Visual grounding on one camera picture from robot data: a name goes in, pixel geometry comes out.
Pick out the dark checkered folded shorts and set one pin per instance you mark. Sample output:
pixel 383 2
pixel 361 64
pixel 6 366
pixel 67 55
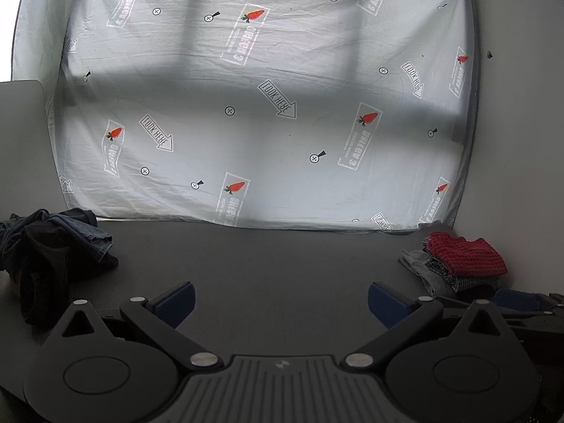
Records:
pixel 458 283

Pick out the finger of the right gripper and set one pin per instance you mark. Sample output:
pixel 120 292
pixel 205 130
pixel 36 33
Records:
pixel 527 302

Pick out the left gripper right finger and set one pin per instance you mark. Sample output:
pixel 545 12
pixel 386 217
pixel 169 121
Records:
pixel 438 367

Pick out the grey folded garment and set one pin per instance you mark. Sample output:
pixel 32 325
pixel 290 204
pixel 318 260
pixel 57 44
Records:
pixel 417 263

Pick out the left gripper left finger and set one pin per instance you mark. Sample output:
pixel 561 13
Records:
pixel 123 366

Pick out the grey panel board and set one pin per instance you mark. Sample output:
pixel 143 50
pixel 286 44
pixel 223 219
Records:
pixel 28 177

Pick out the black garment pile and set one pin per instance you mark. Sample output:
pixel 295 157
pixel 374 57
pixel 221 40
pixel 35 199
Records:
pixel 46 285

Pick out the red checkered shorts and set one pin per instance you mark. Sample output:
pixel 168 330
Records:
pixel 464 258

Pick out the white printed backdrop sheet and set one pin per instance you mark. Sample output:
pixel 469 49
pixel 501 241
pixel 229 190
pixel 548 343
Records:
pixel 286 114

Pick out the blue denim garment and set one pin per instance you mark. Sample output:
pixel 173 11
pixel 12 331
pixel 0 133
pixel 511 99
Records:
pixel 71 230

